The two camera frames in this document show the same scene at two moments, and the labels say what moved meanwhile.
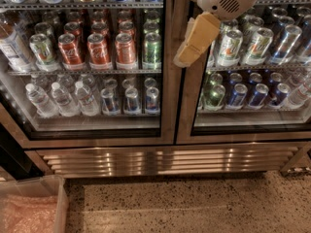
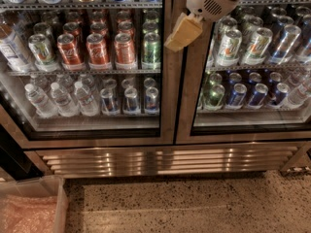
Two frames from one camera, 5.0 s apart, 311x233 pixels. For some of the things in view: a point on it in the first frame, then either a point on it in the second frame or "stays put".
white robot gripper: x=224 y=1 -> x=203 y=2
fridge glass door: x=88 y=65 stays put
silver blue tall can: x=286 y=44 stays put
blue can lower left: x=238 y=96 stays put
